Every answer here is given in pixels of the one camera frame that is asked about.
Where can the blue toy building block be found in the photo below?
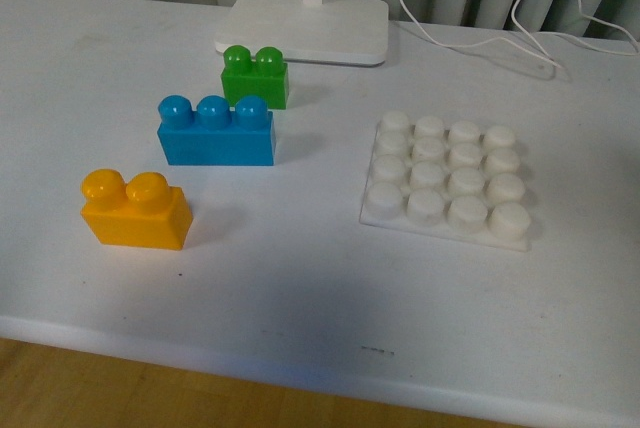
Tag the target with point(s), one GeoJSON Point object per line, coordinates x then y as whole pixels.
{"type": "Point", "coordinates": [215, 133]}

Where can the white desk lamp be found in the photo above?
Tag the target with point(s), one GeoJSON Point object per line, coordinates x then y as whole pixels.
{"type": "Point", "coordinates": [343, 32]}

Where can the white studded base plate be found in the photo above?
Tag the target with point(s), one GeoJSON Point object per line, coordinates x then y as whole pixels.
{"type": "Point", "coordinates": [458, 182]}

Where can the yellow toy building block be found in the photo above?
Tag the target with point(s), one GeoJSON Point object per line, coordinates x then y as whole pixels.
{"type": "Point", "coordinates": [144, 212]}

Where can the green toy building block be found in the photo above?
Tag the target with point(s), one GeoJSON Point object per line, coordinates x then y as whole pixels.
{"type": "Point", "coordinates": [264, 75]}

